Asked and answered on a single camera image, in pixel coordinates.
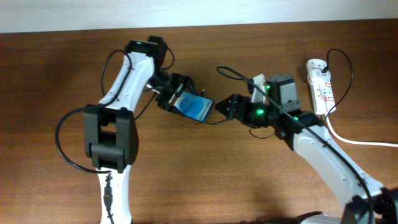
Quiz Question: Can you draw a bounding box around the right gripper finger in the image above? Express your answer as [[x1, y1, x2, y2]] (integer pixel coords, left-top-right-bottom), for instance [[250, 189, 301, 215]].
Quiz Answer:
[[217, 94, 239, 108], [215, 102, 239, 120]]

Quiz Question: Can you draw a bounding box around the black USB charging cable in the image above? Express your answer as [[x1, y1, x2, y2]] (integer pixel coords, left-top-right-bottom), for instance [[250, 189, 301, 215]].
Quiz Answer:
[[200, 49, 354, 126]]

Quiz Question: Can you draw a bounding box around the blue Galaxy smartphone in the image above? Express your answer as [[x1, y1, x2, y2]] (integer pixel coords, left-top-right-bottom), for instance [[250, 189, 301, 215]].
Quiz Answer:
[[174, 91, 214, 123]]

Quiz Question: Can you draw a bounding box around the white USB charger plug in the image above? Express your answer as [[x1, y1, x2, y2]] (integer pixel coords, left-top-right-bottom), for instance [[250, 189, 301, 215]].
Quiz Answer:
[[306, 58, 331, 84]]

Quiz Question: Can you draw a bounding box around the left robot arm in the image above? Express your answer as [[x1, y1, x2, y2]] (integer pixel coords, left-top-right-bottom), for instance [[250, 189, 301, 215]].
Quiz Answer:
[[83, 35, 198, 223]]

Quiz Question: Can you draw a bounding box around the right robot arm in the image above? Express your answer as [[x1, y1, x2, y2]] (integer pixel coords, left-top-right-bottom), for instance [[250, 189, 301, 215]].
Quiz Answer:
[[215, 74, 397, 223]]

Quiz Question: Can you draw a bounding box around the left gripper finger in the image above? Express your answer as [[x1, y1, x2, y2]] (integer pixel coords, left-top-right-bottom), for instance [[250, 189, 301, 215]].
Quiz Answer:
[[177, 75, 199, 96], [157, 96, 184, 116]]

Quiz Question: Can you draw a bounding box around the white power strip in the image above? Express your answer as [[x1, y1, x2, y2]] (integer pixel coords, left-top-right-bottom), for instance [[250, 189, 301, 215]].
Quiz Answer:
[[306, 58, 337, 116]]

